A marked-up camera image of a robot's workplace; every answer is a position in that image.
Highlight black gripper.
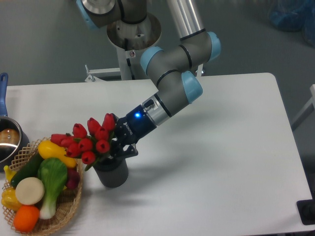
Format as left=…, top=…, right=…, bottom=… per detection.
left=110, top=105, right=157, bottom=159

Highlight red tulip bouquet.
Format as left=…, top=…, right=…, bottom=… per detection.
left=50, top=113, right=116, bottom=171

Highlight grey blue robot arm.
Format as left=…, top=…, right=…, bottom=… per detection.
left=77, top=0, right=221, bottom=159

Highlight dark grey ribbed vase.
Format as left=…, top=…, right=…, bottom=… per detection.
left=93, top=159, right=129, bottom=188

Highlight purple red onion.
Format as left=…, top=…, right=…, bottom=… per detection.
left=65, top=169, right=80, bottom=189

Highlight green bok choy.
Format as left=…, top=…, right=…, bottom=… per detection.
left=37, top=157, right=67, bottom=220

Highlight yellow squash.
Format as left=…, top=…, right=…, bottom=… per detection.
left=37, top=140, right=77, bottom=169

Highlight woven wicker basket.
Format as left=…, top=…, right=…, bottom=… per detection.
left=1, top=139, right=83, bottom=236

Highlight green cucumber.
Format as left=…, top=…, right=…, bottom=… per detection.
left=10, top=152, right=44, bottom=188

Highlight yellow banana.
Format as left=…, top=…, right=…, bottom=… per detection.
left=3, top=165, right=17, bottom=182

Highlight orange fruit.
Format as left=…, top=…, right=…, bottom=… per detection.
left=13, top=205, right=40, bottom=233

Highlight yellow bell pepper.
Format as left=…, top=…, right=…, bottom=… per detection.
left=1, top=187, right=22, bottom=211

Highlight white furniture leg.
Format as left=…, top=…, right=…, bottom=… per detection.
left=291, top=84, right=315, bottom=131

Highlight black device at table edge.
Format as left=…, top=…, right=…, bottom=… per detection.
left=296, top=200, right=315, bottom=225

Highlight blue plastic bag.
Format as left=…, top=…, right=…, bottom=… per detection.
left=267, top=0, right=315, bottom=47

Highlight white metal base frame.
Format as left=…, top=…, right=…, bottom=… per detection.
left=84, top=62, right=205, bottom=83

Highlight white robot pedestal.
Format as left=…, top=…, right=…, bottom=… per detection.
left=107, top=13, right=161, bottom=80

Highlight blue handled saucepan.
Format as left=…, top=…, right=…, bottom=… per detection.
left=0, top=72, right=29, bottom=173

